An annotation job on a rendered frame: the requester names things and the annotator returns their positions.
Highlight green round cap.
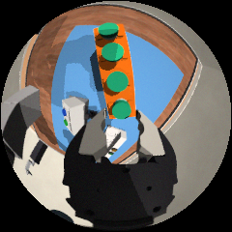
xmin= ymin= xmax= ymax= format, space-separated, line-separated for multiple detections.
xmin=106 ymin=72 xmax=129 ymax=92
xmin=98 ymin=23 xmax=119 ymax=38
xmin=112 ymin=100 xmax=131 ymax=120
xmin=101 ymin=43 xmax=124 ymax=62

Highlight blue flat mat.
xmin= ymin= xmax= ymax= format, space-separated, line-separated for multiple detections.
xmin=51 ymin=25 xmax=184 ymax=162

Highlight orange test tube rack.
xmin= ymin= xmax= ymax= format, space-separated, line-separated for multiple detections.
xmin=94 ymin=24 xmax=135 ymax=119

